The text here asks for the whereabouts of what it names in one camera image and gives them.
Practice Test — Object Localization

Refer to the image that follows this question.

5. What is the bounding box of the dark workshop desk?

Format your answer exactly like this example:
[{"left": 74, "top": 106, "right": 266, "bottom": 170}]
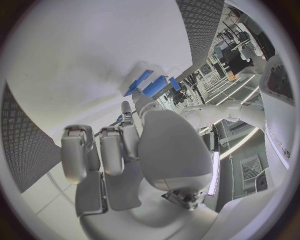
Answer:
[{"left": 218, "top": 30, "right": 255, "bottom": 75}]

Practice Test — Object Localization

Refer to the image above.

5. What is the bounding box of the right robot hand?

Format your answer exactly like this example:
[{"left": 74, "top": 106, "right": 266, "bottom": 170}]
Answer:
[{"left": 60, "top": 87, "right": 220, "bottom": 240}]

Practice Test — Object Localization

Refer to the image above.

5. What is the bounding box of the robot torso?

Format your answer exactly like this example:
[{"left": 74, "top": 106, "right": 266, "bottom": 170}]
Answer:
[{"left": 258, "top": 53, "right": 297, "bottom": 171}]

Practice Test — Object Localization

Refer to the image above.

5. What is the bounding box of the white task board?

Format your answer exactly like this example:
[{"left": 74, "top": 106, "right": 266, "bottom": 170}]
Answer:
[{"left": 5, "top": 0, "right": 196, "bottom": 149}]

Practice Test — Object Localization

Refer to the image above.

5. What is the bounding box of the blue flat block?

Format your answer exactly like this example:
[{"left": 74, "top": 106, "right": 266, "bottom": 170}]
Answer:
[{"left": 168, "top": 76, "right": 182, "bottom": 91}]

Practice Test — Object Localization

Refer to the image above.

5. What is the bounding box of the glowing light bar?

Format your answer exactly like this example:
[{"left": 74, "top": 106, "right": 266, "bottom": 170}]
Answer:
[{"left": 208, "top": 149, "right": 222, "bottom": 197}]

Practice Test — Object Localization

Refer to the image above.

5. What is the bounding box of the blue cylinder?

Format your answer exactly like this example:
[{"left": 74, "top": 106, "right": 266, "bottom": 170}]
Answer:
[{"left": 141, "top": 75, "right": 169, "bottom": 99}]

